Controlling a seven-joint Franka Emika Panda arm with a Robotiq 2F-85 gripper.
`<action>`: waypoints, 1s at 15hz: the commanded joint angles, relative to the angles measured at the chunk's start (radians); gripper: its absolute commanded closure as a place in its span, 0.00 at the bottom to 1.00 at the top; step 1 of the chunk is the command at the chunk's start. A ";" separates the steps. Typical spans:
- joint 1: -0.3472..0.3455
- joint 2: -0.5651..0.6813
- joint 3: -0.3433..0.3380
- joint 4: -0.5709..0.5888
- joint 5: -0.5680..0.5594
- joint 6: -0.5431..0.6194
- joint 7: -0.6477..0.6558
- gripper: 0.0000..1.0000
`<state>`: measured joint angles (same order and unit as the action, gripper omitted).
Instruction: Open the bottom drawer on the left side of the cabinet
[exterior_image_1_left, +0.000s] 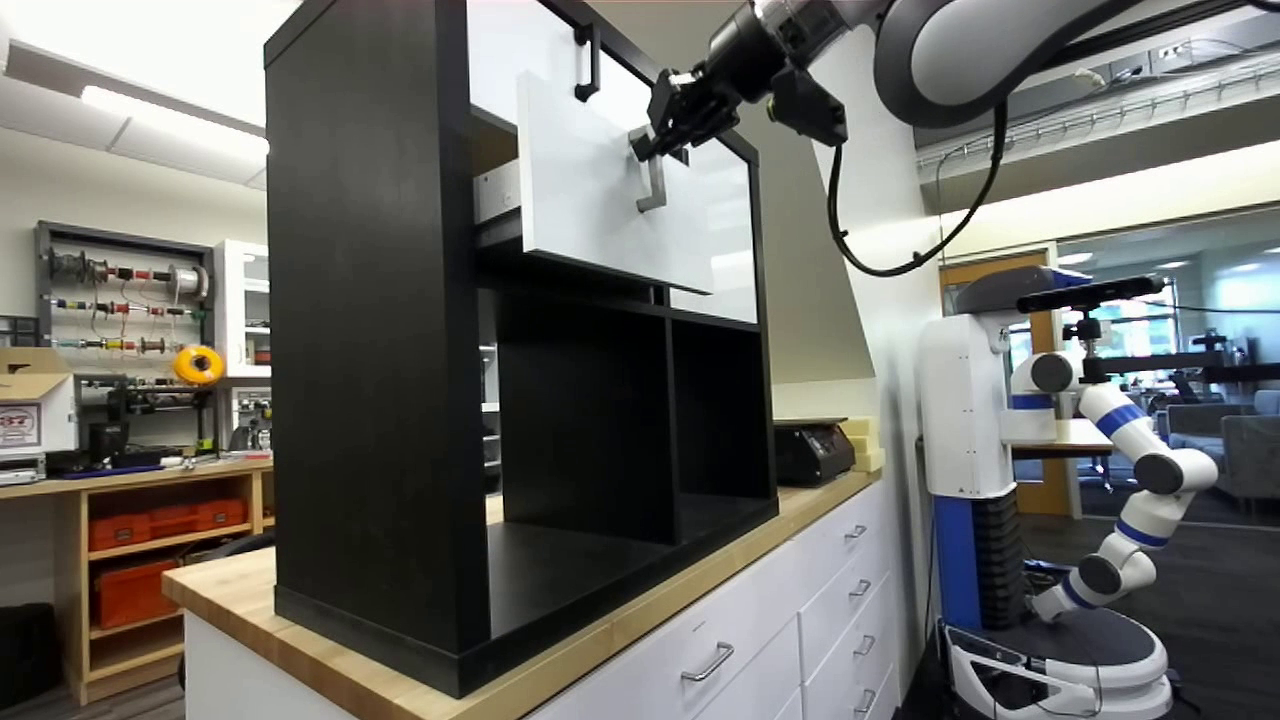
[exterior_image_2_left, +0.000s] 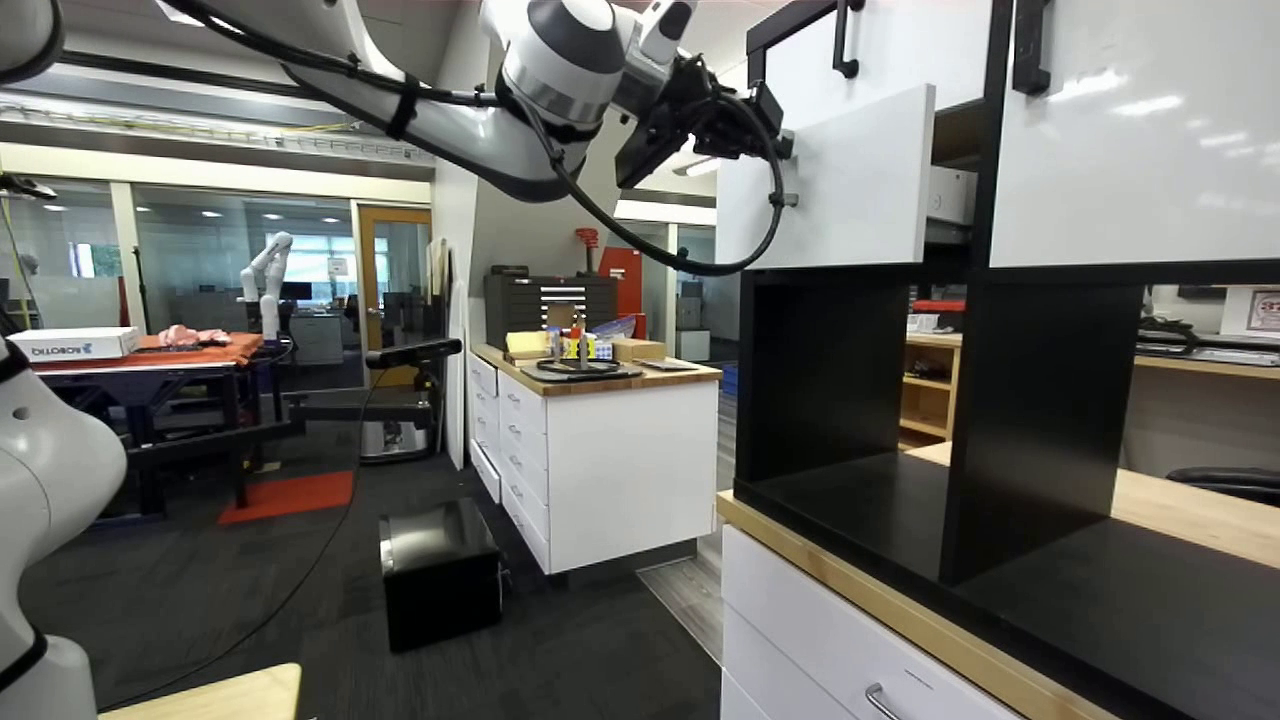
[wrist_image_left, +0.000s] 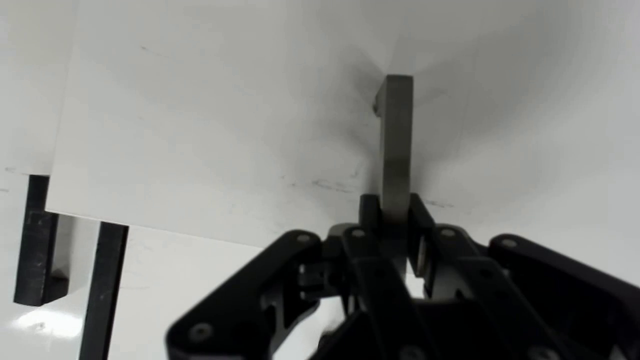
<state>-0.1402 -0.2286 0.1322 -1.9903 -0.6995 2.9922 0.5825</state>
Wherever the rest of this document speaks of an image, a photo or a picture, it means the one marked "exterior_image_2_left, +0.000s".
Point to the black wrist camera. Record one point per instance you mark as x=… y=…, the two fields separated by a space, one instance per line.
x=637 y=153

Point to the table with red cloth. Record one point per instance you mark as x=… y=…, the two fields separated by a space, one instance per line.
x=146 y=361

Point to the small white robot arm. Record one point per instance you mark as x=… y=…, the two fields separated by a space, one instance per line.
x=269 y=281

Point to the small wooden box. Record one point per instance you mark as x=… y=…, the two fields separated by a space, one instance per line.
x=643 y=351

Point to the white framed sign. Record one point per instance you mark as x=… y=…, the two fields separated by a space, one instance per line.
x=1264 y=310

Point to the white island cabinet wooden top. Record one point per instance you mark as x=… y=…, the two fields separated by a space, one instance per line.
x=627 y=465

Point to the black box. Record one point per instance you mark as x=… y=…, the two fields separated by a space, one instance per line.
x=435 y=574

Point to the wooden shelf unit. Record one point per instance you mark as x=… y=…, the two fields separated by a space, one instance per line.
x=931 y=387

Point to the black tool chest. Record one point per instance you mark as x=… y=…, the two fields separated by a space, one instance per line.
x=526 y=304

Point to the red cabinet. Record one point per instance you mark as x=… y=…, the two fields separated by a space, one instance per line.
x=620 y=281

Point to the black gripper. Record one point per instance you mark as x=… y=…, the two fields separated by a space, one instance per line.
x=695 y=107

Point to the white base cabinet wooden top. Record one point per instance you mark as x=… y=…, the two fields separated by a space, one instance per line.
x=802 y=641

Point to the red floor mat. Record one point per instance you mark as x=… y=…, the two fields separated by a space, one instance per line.
x=293 y=496

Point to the black cabinet frame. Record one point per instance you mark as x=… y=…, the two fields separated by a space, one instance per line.
x=1040 y=403

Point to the flat white box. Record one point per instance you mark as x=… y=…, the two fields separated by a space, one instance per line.
x=64 y=347

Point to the colourful small items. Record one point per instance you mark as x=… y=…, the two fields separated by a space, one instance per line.
x=578 y=347

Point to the wooden door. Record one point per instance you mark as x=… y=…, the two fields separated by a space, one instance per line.
x=365 y=281

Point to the black round tray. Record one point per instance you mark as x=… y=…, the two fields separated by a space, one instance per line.
x=585 y=369

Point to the light wooden table corner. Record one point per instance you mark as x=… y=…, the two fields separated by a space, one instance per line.
x=240 y=694

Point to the black metal frame bench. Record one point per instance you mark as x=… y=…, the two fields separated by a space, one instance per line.
x=387 y=405

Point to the white cabinet door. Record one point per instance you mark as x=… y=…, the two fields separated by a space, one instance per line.
x=1147 y=132

